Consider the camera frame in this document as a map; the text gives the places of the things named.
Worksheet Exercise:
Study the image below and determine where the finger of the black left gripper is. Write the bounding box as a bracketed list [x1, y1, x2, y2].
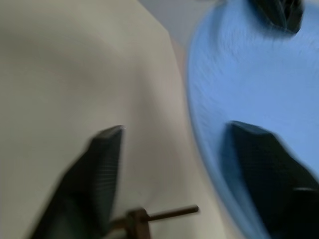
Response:
[245, 0, 305, 33]

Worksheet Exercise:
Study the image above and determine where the blue plate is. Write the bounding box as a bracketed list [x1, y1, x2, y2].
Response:
[187, 0, 319, 239]

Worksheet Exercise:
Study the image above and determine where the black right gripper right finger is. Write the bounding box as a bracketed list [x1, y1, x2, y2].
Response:
[225, 120, 319, 239]

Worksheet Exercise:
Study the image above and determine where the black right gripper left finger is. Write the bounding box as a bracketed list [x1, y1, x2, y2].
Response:
[29, 125, 125, 239]

